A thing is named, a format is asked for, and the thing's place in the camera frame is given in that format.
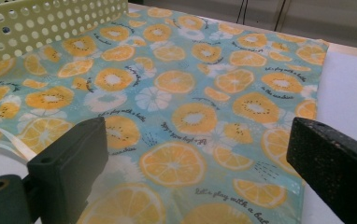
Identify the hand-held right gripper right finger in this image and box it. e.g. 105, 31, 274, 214
286, 117, 357, 224

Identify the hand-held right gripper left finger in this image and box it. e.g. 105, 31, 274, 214
26, 116, 109, 224

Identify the citrus print cloth bag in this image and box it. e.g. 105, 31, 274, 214
0, 7, 330, 224

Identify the pale green perforated basket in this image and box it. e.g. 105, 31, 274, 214
0, 0, 130, 67

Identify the beige metal stand leg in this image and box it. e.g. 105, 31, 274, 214
273, 0, 288, 32

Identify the thin black cable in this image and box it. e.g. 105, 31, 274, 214
236, 0, 249, 24

